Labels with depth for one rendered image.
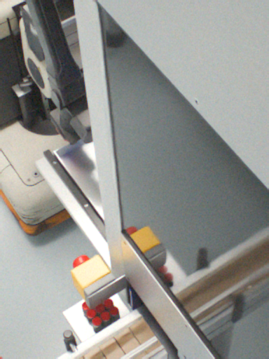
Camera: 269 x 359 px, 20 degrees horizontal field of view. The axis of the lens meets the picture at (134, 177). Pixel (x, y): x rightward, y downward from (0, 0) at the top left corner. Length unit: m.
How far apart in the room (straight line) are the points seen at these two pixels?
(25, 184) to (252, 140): 1.95
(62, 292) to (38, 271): 0.12
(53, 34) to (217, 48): 0.91
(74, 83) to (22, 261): 1.24
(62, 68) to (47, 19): 0.13
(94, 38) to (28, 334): 1.79
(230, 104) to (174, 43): 0.10
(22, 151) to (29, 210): 0.22
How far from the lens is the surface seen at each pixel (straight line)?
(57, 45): 1.65
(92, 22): 1.04
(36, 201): 2.67
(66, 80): 1.71
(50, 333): 2.72
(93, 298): 1.64
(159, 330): 1.74
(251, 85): 0.74
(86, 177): 1.94
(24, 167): 2.72
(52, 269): 2.82
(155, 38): 0.88
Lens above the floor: 2.49
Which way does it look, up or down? 56 degrees down
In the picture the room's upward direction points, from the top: 4 degrees counter-clockwise
